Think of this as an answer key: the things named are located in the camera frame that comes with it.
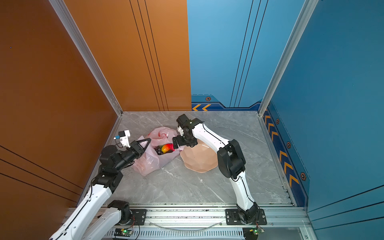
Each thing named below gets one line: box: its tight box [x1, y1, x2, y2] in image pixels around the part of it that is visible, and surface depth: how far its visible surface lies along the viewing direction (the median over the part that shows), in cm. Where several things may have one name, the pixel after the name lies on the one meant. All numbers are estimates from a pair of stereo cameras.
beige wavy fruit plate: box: [180, 138, 219, 173], surface depth 94 cm
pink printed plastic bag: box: [132, 127, 185, 176], surface depth 82 cm
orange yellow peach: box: [161, 143, 175, 154], surface depth 96 cm
